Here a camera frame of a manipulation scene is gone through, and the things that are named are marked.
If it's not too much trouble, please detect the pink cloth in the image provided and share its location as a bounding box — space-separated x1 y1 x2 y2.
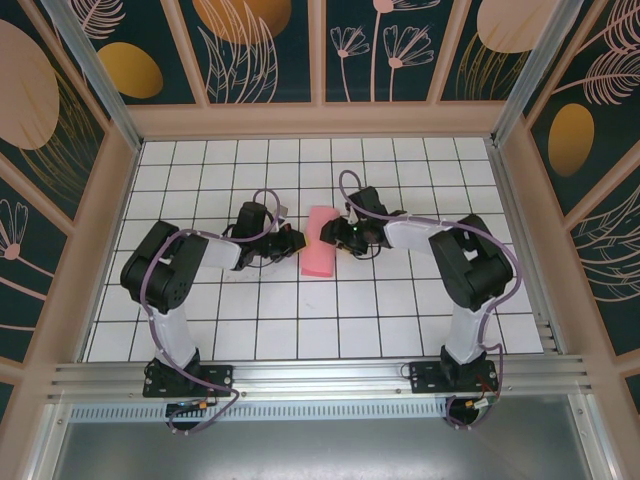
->
299 204 341 278

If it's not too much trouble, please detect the grey metal sheet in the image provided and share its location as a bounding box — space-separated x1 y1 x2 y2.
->
42 399 616 480

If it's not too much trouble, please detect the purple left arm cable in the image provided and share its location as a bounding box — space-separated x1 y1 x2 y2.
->
141 188 282 437

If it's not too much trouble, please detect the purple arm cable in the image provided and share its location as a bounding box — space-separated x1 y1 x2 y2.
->
141 188 282 437
338 170 521 432

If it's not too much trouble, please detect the long aluminium mounting rail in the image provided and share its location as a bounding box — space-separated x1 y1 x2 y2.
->
47 354 599 401

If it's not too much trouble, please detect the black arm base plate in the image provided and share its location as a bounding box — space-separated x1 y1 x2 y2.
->
408 359 500 394
143 363 235 399

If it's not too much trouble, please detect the aluminium side rail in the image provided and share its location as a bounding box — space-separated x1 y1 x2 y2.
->
487 139 561 354

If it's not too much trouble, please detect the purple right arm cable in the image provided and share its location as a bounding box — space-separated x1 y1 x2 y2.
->
338 170 521 432

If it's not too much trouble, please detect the slotted grey cable duct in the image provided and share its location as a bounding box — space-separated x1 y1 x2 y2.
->
69 402 451 421

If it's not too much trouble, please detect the aluminium corner post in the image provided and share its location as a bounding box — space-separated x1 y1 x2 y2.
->
489 0 574 146
39 0 144 151

